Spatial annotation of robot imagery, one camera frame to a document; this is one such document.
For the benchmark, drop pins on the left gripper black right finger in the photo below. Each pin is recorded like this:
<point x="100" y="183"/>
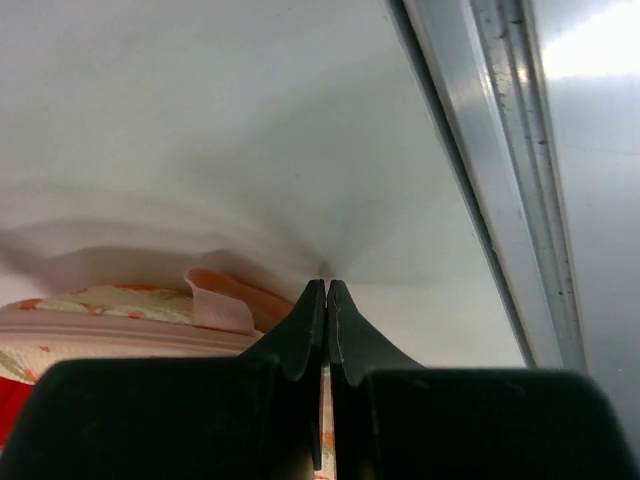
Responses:
<point x="396" y="419"/>

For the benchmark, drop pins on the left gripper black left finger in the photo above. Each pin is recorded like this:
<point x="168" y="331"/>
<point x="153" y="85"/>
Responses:
<point x="253" y="416"/>

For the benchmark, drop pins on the red plastic bin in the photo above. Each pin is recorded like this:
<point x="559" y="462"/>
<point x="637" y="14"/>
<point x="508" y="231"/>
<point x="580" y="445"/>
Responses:
<point x="13" y="395"/>

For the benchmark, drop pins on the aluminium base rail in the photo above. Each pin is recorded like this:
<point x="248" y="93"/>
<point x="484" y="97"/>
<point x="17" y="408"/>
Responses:
<point x="514" y="295"/>

